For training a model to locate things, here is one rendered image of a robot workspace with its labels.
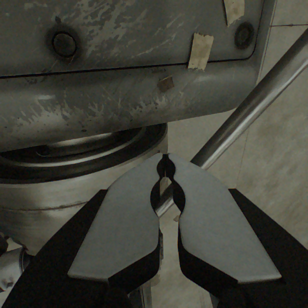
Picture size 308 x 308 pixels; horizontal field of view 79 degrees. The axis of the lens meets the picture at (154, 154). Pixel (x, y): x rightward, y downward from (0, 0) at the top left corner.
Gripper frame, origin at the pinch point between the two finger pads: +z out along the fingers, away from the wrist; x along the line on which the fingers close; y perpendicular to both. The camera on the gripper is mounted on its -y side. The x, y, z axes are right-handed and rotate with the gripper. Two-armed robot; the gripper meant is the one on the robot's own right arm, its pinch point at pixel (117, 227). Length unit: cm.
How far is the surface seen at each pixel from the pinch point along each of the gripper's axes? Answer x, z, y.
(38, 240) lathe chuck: 13.9, -10.7, -18.6
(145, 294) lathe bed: -22, 11, 90
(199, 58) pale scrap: 17.5, 7.9, -38.2
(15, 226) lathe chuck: 12.8, -12.6, -20.9
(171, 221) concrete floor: -108, 75, 148
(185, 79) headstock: 17.3, 6.8, -36.5
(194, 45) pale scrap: 17.6, 7.3, -39.2
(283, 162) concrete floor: -108, 251, 107
